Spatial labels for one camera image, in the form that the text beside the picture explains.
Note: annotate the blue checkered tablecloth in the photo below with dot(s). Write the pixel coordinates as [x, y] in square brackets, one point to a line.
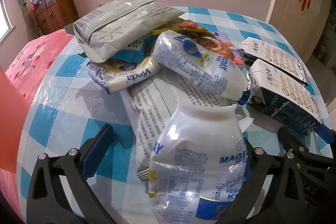
[65, 87]

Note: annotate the pink heart blanket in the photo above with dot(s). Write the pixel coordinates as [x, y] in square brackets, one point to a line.
[31, 56]

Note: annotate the white plastic milk pouch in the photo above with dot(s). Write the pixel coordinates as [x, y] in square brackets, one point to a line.
[194, 150]

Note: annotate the silver printed bag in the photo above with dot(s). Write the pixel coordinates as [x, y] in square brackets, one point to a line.
[162, 98]

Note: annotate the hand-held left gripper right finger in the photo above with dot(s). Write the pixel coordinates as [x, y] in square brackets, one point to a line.
[256, 169]

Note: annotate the orange plastic bin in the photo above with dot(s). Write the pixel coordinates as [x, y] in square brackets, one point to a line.
[10, 121]

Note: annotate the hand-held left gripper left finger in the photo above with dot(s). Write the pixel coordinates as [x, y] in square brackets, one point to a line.
[99, 145]

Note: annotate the red box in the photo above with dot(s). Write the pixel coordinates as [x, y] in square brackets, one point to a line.
[33, 6]

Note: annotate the yellow snack packet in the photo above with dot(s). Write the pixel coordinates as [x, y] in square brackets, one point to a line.
[189, 27]

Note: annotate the window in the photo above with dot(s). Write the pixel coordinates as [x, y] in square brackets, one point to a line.
[5, 16]

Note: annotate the wooden cabinet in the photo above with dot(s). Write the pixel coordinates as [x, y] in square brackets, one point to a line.
[57, 11]

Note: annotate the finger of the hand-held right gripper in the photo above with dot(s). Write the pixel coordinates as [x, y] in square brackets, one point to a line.
[329, 134]
[294, 141]

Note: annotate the white door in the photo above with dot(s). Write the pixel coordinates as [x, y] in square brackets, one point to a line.
[288, 3]

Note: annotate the white and navy milk carton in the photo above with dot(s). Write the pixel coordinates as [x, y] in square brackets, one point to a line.
[275, 56]
[283, 98]

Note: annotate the purple small carton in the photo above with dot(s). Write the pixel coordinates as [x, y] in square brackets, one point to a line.
[223, 45]

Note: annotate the white and blue tissue pack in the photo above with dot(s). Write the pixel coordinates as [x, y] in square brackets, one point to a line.
[126, 77]

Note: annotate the grey foil snack bag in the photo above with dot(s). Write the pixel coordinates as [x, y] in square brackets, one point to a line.
[110, 27]

